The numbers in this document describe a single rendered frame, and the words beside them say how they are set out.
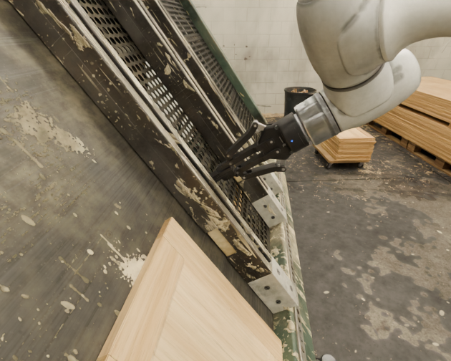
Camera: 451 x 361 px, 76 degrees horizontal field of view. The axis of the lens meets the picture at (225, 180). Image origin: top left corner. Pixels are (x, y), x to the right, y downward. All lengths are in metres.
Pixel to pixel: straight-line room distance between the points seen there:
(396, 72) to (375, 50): 0.12
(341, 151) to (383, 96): 3.06
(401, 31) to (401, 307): 1.93
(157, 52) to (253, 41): 4.71
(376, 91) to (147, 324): 0.49
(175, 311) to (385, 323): 1.74
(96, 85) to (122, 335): 0.40
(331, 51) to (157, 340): 0.45
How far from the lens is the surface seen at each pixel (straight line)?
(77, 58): 0.59
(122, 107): 0.57
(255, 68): 5.62
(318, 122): 0.56
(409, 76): 0.58
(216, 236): 0.65
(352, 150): 3.67
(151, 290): 0.44
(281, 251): 0.96
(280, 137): 0.60
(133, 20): 0.92
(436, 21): 0.46
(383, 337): 2.04
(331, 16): 0.44
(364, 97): 0.54
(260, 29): 5.59
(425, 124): 4.50
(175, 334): 0.47
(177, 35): 1.10
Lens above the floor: 1.54
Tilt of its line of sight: 28 degrees down
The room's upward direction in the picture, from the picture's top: straight up
